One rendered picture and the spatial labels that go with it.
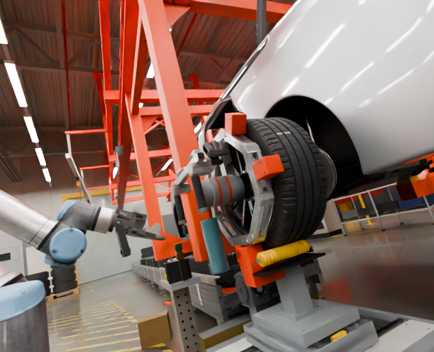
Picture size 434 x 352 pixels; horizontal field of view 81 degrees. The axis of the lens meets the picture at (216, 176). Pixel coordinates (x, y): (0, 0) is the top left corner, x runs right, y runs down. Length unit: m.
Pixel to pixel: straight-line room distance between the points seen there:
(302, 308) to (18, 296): 1.06
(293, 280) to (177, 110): 1.30
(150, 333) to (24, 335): 1.55
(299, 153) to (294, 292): 0.63
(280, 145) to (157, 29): 1.53
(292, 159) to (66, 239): 0.81
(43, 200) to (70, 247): 13.70
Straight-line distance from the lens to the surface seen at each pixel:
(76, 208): 1.00
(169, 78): 2.02
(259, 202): 1.01
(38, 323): 0.80
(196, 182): 1.00
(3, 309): 0.78
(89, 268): 14.00
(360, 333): 1.32
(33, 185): 14.75
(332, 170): 1.48
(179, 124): 1.83
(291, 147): 1.10
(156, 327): 2.25
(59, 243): 0.83
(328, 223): 6.33
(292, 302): 1.32
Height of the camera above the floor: 0.66
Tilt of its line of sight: 12 degrees up
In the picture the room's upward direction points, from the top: 14 degrees counter-clockwise
